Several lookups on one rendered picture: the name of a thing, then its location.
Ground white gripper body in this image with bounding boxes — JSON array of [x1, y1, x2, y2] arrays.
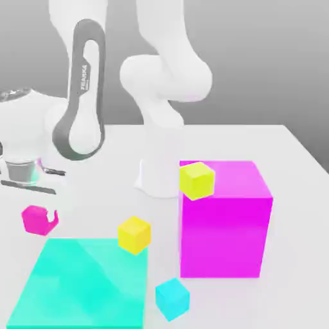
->
[[0, 178, 68, 208]]

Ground small pink cube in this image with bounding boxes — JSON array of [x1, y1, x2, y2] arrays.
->
[[21, 204, 60, 236]]

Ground small cyan cube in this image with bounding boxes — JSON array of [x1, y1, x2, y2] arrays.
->
[[155, 277, 191, 323]]

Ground small lime yellow cube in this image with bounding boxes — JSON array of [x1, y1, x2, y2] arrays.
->
[[179, 161, 216, 201]]

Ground large turquoise box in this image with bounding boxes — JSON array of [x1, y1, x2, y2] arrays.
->
[[5, 238, 149, 329]]

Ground large magenta box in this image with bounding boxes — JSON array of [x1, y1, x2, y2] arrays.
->
[[179, 160, 274, 279]]

